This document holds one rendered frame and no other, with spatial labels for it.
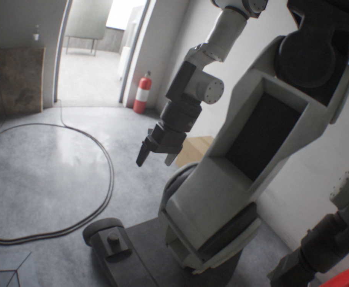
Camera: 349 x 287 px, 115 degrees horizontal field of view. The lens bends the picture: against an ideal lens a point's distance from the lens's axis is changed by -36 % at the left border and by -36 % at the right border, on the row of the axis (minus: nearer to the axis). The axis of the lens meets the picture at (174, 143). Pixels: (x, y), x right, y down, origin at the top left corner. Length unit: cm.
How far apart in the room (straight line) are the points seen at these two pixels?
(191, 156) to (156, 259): 84
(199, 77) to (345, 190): 36
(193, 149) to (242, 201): 105
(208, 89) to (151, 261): 64
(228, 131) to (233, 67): 130
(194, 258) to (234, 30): 52
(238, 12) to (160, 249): 84
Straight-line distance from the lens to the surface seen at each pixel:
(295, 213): 139
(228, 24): 44
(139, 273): 69
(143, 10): 222
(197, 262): 40
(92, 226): 76
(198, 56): 45
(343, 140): 124
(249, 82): 29
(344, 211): 31
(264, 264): 127
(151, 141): 43
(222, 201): 27
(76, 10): 621
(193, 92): 39
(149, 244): 77
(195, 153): 128
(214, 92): 40
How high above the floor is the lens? 86
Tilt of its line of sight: 29 degrees down
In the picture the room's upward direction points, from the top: 21 degrees clockwise
